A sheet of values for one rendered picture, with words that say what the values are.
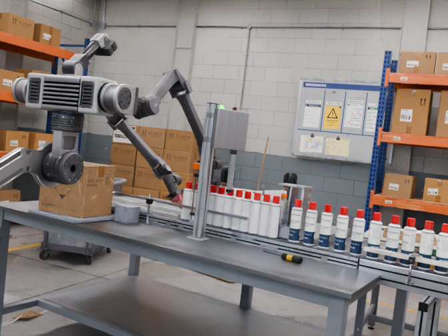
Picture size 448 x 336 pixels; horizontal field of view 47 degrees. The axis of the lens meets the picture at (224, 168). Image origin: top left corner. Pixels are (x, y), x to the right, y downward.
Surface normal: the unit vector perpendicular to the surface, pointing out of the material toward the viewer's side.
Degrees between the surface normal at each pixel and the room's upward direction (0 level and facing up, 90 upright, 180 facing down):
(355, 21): 90
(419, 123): 91
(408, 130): 92
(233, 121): 90
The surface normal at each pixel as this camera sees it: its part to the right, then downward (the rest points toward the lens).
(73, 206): -0.41, 0.00
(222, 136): 0.40, 0.09
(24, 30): 0.87, 0.13
